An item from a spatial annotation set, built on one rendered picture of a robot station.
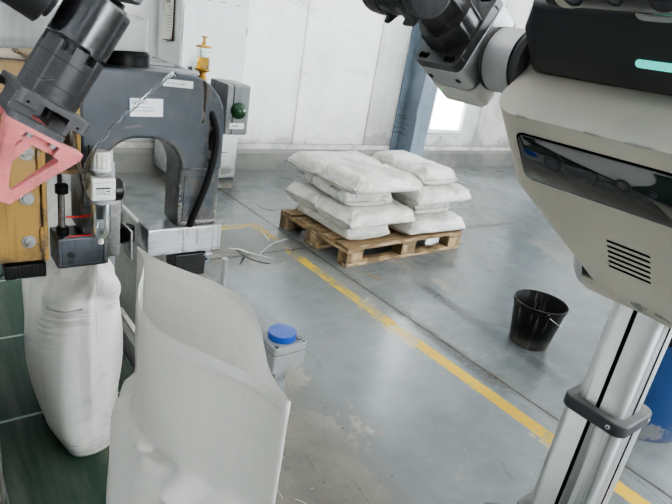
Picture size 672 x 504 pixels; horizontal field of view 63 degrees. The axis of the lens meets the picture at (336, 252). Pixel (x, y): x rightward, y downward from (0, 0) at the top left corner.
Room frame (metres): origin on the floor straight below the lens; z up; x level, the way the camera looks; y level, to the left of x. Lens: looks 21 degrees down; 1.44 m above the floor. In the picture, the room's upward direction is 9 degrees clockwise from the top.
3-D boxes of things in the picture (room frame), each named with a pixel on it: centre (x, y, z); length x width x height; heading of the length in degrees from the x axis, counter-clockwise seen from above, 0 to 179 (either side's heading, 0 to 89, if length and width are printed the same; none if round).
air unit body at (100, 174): (0.83, 0.38, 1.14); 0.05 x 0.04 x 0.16; 130
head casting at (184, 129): (1.04, 0.43, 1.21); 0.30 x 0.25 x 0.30; 40
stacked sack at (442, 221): (4.17, -0.63, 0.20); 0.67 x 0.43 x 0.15; 130
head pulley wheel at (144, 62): (0.96, 0.41, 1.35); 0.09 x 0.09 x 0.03
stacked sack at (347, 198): (3.90, 0.00, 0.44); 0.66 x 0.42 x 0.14; 34
